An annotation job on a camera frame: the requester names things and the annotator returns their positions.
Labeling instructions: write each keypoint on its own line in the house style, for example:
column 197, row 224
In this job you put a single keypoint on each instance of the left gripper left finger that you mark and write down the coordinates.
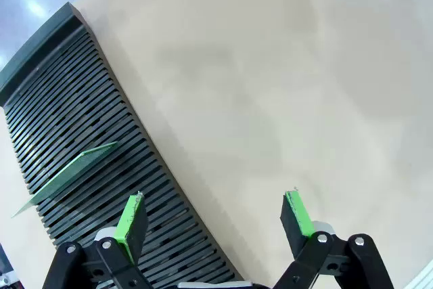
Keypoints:
column 126, row 221

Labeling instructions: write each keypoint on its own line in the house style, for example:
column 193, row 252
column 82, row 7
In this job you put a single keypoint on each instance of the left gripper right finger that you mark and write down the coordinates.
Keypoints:
column 297, row 221

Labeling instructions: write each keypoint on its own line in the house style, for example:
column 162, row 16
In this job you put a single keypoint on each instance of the green PCB board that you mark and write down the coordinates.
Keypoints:
column 67, row 177

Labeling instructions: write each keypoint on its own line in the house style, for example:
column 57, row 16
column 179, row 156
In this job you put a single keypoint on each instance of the black slotted PCB rack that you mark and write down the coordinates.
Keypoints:
column 84, row 113

